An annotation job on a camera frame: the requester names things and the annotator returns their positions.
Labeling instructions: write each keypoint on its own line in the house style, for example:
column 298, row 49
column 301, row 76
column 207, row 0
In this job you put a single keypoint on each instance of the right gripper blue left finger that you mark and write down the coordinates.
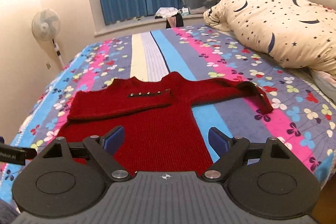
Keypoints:
column 113, row 140

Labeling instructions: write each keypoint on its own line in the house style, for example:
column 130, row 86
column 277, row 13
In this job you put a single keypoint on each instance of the cream star-patterned pillow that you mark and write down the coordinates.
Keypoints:
column 295, row 33

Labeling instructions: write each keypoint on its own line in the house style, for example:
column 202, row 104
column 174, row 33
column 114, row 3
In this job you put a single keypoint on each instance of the white clothes pile on sill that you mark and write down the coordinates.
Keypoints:
column 167, row 12

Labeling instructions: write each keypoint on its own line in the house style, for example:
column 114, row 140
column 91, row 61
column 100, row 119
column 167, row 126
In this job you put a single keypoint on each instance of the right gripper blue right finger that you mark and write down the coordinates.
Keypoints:
column 219, row 141

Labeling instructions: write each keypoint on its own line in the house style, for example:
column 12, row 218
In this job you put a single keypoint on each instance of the floral striped bed blanket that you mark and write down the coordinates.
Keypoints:
column 303, row 117

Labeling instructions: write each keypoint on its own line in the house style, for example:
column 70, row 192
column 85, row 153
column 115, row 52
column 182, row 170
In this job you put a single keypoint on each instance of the white standing fan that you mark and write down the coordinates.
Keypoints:
column 45, row 27

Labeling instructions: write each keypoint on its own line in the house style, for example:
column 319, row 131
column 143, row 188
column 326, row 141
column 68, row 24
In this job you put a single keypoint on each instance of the red knit sweater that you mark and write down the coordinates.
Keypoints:
column 161, row 134

